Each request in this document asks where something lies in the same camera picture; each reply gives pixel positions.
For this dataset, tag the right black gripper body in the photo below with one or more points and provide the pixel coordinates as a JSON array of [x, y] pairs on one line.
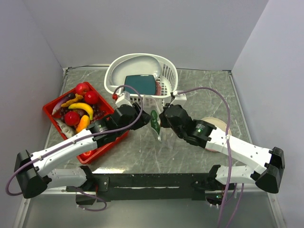
[[165, 123]]

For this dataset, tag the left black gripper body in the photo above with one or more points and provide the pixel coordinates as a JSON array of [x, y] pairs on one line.
[[138, 111]]

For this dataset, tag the green cucumber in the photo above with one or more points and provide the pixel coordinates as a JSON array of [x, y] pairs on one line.
[[154, 122]]

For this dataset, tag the clear dotted zip bag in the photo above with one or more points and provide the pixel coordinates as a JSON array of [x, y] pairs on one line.
[[166, 138]]

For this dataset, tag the red faceted apple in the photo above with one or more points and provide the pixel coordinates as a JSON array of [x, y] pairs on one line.
[[91, 97]]

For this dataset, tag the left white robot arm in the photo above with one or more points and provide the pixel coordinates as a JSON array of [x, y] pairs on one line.
[[32, 170]]

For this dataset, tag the purple grapes bunch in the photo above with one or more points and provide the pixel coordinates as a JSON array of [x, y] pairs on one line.
[[97, 113]]

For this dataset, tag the pink plate in basket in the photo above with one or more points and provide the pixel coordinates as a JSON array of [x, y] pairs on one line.
[[158, 89]]

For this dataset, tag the teal square plate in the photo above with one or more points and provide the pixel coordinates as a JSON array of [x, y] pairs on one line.
[[143, 84]]

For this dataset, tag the white plastic basket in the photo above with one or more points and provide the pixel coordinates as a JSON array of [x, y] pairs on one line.
[[168, 77]]

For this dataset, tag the orange yellow mango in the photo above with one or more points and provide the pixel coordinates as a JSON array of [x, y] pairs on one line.
[[84, 122]]

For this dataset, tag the yellow banana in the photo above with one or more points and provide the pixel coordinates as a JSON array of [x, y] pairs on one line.
[[84, 107]]

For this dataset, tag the pink round plate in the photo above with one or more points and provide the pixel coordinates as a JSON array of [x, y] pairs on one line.
[[213, 120]]

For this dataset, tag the orange ginger root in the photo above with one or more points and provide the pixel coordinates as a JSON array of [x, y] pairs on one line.
[[72, 101]]

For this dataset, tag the white oval plate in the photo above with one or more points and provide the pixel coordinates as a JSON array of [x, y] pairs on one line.
[[138, 65]]

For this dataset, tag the red round fruit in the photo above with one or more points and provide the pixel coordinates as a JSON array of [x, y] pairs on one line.
[[72, 118]]

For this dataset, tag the purple eggplant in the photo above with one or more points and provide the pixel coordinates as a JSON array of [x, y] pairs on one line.
[[62, 101]]

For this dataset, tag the white fish toy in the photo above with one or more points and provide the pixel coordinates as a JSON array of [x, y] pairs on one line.
[[65, 129]]

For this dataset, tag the black mounting base bar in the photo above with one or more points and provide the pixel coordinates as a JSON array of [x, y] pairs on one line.
[[151, 186]]

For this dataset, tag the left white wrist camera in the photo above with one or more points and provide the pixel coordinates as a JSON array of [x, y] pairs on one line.
[[122, 99]]

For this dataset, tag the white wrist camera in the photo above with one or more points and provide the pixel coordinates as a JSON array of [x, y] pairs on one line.
[[122, 99], [178, 99]]

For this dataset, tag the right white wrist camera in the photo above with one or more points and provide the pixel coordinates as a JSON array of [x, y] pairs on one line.
[[178, 99]]

